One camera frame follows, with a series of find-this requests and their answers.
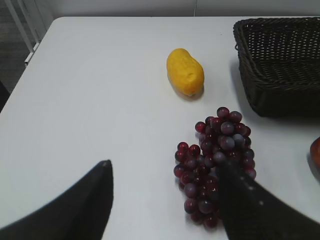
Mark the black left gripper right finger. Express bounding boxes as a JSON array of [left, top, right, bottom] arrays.
[[218, 162, 320, 240]]

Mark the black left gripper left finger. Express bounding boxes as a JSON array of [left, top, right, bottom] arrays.
[[0, 160, 114, 240]]

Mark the red grape bunch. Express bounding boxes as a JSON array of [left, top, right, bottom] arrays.
[[173, 106, 257, 230]]

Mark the black woven basket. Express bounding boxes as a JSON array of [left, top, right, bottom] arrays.
[[233, 17, 320, 118]]

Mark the red apple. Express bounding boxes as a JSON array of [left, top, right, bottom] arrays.
[[309, 137, 320, 169]]

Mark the yellow mango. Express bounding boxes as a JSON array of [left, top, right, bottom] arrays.
[[166, 48, 205, 97]]

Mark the white metal frame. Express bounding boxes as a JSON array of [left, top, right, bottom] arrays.
[[4, 0, 41, 67]]

